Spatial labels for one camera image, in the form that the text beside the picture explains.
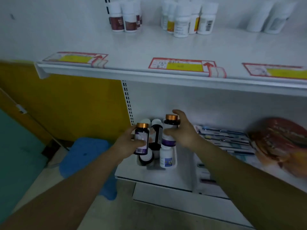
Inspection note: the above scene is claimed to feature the person's left hand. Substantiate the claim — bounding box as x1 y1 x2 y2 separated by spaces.
113 126 148 163

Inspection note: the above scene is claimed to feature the person's right hand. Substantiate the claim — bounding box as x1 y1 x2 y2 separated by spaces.
163 110 204 151

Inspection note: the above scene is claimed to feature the dark bottle gold cap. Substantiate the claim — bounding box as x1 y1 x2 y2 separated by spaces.
162 114 181 147
134 123 150 156

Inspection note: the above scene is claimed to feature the person's left forearm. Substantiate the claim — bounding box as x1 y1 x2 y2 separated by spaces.
0 144 126 230

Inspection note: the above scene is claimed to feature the person's right forearm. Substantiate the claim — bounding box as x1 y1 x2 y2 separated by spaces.
191 139 307 230

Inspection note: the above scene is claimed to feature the dark bottle white cap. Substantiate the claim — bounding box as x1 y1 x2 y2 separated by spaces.
139 149 154 166
150 118 164 151

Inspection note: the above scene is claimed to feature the white bottle blue label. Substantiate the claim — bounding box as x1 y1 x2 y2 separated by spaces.
159 143 175 169

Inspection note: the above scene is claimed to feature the white bottom shelf board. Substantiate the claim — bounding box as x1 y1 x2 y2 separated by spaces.
114 126 307 199

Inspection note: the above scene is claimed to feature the slotted white shelf upright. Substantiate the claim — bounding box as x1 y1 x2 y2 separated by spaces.
121 80 135 126

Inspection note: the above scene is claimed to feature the row of toothbrush packs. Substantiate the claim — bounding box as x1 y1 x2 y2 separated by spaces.
194 125 256 158

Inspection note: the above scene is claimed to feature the blue plastic stool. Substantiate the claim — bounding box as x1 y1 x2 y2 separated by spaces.
59 137 118 201

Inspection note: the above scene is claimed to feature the red yellow shelf label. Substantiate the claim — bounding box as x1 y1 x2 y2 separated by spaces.
43 52 109 69
242 63 307 80
148 57 227 78

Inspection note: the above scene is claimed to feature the white shelf base panel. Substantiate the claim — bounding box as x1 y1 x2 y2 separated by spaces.
132 181 256 230

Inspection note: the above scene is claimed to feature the white metal shelf board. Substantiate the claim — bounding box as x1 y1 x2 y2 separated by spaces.
35 24 307 97

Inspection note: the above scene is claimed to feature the white bottle yellow label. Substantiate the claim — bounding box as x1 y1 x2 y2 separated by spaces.
173 3 192 38
197 2 219 35
189 3 201 34
161 1 171 30
167 2 177 34

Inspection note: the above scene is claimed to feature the orange red snack bag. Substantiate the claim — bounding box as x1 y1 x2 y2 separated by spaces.
247 117 307 177

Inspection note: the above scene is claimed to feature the white bottle maroon label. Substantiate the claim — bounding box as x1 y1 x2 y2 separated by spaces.
108 2 125 32
121 2 138 33
136 1 143 28

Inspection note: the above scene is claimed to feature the plain white bottle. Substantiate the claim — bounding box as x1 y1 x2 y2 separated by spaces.
264 1 297 34

